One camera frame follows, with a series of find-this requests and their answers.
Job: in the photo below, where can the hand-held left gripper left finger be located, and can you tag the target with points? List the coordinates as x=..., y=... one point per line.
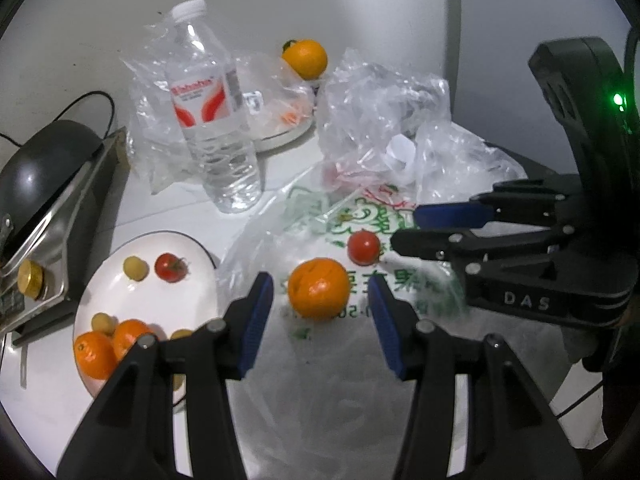
x=255, y=326

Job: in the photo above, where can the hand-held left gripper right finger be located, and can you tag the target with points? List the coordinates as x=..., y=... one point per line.
x=387, y=333

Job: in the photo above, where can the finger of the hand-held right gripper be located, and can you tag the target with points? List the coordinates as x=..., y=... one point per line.
x=435, y=246
x=450, y=216

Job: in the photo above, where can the red tomato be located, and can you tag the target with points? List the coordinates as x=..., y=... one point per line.
x=170, y=268
x=363, y=248

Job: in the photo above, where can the small yellow fruit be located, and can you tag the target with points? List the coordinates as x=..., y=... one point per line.
x=135, y=268
x=104, y=323
x=181, y=334
x=178, y=381

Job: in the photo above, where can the white plate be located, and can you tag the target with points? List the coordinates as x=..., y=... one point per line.
x=150, y=305

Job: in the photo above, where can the green printed plastic bag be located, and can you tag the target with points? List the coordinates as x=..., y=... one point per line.
x=350, y=212

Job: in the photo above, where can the crumpled clear plastic bag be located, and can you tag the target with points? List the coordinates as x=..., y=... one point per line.
x=370, y=105

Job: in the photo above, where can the clear water bottle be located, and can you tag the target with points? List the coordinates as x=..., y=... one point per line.
x=215, y=160

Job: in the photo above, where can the white bowl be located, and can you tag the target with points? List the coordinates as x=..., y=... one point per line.
x=280, y=133

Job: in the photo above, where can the metal stove with brass knob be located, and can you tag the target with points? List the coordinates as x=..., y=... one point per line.
x=95, y=200

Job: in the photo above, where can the orange with green stem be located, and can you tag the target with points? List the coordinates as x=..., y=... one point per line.
x=305, y=58

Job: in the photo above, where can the brass knob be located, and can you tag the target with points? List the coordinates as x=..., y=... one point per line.
x=31, y=280

